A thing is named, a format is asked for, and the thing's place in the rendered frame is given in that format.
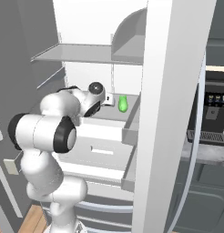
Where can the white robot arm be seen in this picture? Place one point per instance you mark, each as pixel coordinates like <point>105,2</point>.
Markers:
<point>41,133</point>

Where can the green pickle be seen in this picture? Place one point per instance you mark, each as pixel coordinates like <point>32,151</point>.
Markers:
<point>123,104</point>

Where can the grey fridge shelf with rim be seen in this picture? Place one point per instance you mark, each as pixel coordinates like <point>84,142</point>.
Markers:
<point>129,121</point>

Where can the grey glass fridge shelf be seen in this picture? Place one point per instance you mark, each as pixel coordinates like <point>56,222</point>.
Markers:
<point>80,53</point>

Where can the white fridge drawer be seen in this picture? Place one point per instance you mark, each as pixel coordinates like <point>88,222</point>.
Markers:
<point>110,151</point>

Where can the white fridge door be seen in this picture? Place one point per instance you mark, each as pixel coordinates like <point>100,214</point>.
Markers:
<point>165,91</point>

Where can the white fridge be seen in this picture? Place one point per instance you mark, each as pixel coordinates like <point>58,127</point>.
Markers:
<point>86,27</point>

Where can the black coffee machine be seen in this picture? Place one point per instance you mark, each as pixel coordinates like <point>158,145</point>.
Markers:
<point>212,112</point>

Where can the grey freezer drawer front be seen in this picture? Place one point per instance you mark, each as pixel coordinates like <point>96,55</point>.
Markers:
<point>110,220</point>

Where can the grey base cupboards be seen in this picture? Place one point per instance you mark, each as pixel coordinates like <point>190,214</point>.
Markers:
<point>205,200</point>

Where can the beige wall socket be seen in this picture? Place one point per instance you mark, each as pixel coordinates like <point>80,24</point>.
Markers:
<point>10,167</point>

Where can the grey wall cupboard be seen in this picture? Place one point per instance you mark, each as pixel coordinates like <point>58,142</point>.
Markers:
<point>218,36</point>

